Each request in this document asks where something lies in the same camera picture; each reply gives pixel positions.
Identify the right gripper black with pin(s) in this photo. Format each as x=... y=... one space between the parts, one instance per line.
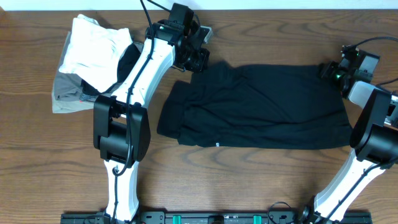
x=327 y=68

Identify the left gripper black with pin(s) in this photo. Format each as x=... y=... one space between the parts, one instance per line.
x=203 y=61

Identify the black t-shirt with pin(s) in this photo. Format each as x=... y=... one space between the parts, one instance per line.
x=264 y=106

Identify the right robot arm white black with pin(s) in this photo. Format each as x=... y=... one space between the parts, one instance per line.
x=373 y=141

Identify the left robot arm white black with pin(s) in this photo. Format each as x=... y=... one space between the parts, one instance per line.
x=121 y=129

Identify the black folded garment in pile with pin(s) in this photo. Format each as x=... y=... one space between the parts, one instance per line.
x=125 y=65

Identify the white folded garment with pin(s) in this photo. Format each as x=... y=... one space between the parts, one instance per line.
x=94 y=52

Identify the grey folded garment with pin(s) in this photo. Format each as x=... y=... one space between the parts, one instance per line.
x=67 y=91

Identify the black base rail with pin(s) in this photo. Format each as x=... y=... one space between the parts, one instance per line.
x=207 y=218

